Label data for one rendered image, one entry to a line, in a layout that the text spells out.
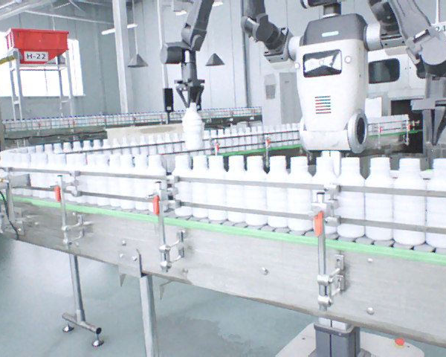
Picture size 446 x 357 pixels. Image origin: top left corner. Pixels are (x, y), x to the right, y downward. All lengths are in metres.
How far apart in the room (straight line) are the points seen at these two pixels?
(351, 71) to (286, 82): 5.66
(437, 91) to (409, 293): 0.46
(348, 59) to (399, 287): 0.86
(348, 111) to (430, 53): 0.55
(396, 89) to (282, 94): 2.66
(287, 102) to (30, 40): 4.23
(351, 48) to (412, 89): 3.26
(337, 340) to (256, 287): 0.79
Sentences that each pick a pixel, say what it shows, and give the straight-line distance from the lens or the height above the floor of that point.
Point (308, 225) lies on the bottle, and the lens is 1.00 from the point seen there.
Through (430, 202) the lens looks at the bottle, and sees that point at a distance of 0.90.
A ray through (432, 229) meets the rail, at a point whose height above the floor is 1.04.
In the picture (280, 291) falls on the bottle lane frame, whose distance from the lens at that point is 1.05.
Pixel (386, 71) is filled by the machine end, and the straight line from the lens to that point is 4.96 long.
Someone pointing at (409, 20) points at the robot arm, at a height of 1.47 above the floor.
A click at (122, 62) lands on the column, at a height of 2.81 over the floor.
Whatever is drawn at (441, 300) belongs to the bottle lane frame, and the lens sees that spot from 0.92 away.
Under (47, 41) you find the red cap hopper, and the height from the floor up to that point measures 2.63.
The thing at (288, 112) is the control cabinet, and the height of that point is 1.24.
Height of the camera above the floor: 1.27
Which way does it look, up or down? 8 degrees down
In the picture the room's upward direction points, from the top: 3 degrees counter-clockwise
